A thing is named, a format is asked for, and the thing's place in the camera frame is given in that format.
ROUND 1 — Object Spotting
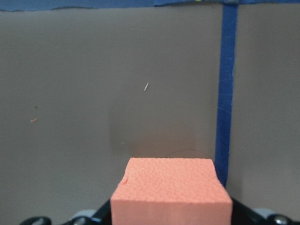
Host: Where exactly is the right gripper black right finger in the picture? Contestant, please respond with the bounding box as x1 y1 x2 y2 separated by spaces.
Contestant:
231 198 300 225

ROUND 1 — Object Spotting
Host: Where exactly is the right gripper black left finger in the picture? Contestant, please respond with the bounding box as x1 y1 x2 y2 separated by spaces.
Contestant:
64 200 111 225

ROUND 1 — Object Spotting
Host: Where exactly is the orange foam block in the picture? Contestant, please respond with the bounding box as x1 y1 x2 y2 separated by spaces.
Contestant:
110 157 233 225

